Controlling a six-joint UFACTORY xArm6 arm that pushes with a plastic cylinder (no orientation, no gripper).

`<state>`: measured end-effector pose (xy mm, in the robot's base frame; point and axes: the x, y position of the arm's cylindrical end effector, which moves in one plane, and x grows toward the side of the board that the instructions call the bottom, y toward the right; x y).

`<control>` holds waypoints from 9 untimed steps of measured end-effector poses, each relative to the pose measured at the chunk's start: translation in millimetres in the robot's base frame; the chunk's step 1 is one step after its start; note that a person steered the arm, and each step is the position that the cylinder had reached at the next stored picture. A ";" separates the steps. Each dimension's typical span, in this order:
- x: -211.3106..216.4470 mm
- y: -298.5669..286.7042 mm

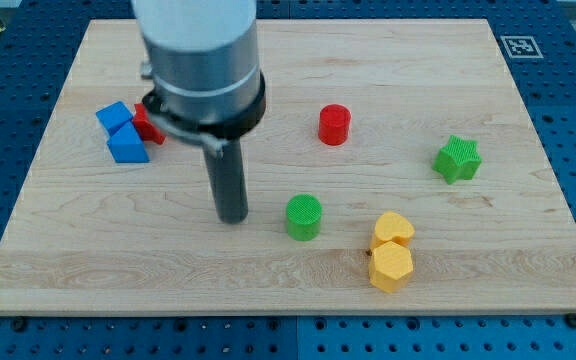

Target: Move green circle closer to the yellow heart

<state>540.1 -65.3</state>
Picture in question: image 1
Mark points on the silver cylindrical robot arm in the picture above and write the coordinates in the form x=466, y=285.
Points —
x=204, y=56

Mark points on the red cylinder block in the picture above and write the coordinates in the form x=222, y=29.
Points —
x=334, y=124

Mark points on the green cylinder block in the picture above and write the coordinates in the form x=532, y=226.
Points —
x=303, y=217

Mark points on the blue cube block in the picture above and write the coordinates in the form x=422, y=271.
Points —
x=113, y=117

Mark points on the white fiducial marker tag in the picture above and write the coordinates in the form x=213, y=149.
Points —
x=521, y=47

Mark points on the light wooden board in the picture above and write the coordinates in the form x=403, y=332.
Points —
x=91, y=237

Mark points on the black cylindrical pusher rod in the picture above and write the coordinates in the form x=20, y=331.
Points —
x=227, y=181

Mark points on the blue triangular block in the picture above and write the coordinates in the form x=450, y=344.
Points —
x=126, y=146

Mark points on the yellow hexagon block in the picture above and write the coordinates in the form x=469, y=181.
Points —
x=390, y=267

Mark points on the yellow heart block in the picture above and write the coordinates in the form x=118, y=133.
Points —
x=392, y=227

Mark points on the green star block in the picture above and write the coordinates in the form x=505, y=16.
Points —
x=457, y=160

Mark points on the red block behind blue blocks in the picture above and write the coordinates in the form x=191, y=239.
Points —
x=145, y=129

